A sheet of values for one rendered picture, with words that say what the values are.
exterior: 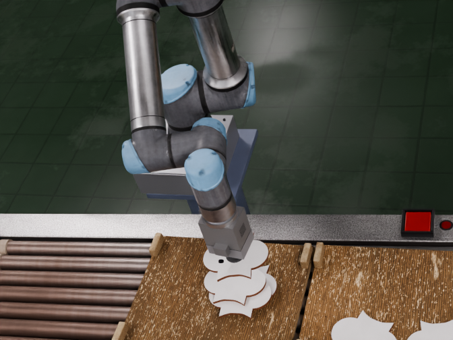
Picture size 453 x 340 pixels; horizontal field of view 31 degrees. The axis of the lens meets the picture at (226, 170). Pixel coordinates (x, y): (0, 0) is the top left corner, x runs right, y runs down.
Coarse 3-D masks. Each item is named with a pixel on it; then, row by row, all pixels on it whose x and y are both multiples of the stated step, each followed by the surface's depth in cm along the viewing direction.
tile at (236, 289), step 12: (216, 276) 190; (252, 276) 188; (264, 276) 187; (216, 288) 188; (228, 288) 187; (240, 288) 186; (252, 288) 186; (216, 300) 186; (228, 300) 185; (240, 300) 184
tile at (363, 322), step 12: (336, 324) 177; (348, 324) 176; (360, 324) 175; (372, 324) 174; (384, 324) 174; (336, 336) 175; (348, 336) 174; (360, 336) 173; (372, 336) 173; (384, 336) 172
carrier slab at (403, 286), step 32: (352, 256) 189; (384, 256) 187; (416, 256) 185; (448, 256) 183; (320, 288) 185; (352, 288) 183; (384, 288) 181; (416, 288) 179; (448, 288) 177; (320, 320) 179; (384, 320) 175; (416, 320) 174; (448, 320) 172
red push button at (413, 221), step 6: (408, 216) 195; (414, 216) 194; (420, 216) 194; (426, 216) 194; (408, 222) 194; (414, 222) 193; (420, 222) 193; (426, 222) 192; (408, 228) 192; (414, 228) 192; (420, 228) 191; (426, 228) 191
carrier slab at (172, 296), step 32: (160, 256) 203; (192, 256) 201; (288, 256) 194; (160, 288) 196; (192, 288) 194; (288, 288) 187; (128, 320) 192; (160, 320) 189; (192, 320) 187; (224, 320) 185; (256, 320) 183; (288, 320) 181
